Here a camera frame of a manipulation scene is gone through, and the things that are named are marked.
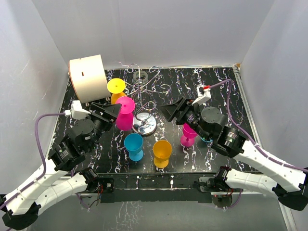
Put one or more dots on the chrome wire wine glass rack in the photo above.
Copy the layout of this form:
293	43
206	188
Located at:
144	121

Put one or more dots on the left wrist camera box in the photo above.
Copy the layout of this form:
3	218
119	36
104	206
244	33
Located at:
76	111

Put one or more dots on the white cylindrical box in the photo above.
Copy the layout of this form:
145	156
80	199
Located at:
88	78

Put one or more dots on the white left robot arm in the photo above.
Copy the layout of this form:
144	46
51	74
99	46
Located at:
23	205

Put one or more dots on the clear tape roll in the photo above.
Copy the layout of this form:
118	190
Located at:
140	75

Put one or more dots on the blue wine glass left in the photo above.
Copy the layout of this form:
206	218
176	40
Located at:
134	145

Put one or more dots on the aluminium frame rail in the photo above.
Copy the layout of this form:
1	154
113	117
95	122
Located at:
286	212

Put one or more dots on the orange wine glass front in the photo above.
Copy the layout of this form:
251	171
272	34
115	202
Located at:
162	151

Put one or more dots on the blue wine glass right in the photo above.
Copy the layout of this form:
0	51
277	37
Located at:
205	140

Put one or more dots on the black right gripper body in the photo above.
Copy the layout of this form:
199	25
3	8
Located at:
191	117

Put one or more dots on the orange wine glass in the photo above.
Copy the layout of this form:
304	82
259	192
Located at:
116	87
162	151

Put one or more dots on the blue wine glass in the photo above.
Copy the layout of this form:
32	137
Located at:
205	140
134	145

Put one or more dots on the pink wine glass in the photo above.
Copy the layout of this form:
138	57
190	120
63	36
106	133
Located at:
188	136
125	118

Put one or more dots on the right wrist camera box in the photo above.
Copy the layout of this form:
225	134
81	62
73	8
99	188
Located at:
203	92

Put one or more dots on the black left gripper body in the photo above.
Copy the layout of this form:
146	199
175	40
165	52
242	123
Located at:
101	124

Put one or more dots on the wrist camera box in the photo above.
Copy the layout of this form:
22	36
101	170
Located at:
76	111
203	92

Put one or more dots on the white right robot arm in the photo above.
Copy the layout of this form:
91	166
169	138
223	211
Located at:
277	178

